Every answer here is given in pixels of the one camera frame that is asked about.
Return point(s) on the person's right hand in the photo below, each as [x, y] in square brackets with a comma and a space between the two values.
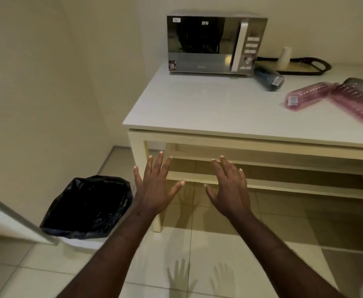
[231, 195]

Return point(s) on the person's left hand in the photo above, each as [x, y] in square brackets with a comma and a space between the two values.
[153, 192]

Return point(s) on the pink bottle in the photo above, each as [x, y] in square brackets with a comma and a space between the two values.
[358, 108]
[308, 96]

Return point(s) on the person's right forearm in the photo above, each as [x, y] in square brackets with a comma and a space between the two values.
[277, 257]

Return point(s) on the person's left forearm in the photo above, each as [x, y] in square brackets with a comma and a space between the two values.
[113, 257]

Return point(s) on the white wooden table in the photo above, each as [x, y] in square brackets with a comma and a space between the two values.
[231, 141]

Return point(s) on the white partition panel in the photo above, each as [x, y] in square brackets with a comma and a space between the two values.
[10, 220]

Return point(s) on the black wooden serving tray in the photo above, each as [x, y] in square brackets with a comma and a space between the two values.
[308, 70]

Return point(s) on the stack of white paper cups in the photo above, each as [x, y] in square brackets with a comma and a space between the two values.
[284, 57]

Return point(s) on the silver microwave oven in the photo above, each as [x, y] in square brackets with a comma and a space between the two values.
[200, 43]

